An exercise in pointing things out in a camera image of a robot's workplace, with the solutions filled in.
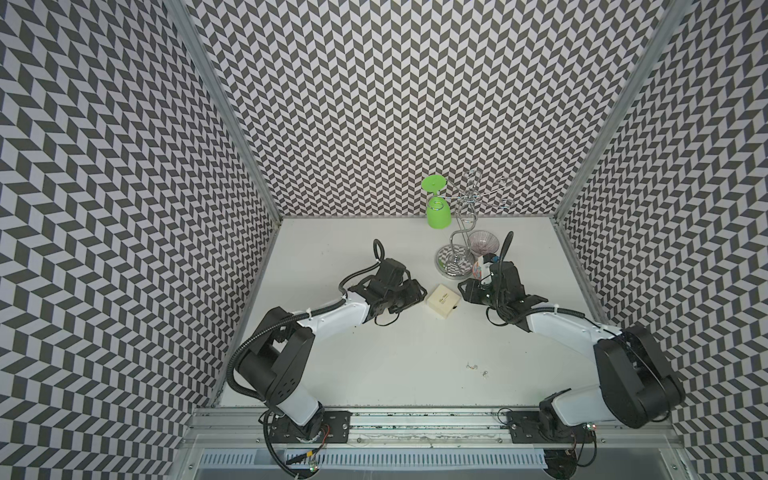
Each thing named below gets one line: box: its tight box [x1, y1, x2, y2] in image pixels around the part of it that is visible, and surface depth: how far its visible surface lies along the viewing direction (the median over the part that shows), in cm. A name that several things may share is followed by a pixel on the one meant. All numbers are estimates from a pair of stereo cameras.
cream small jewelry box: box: [427, 284, 461, 319], surface depth 93 cm
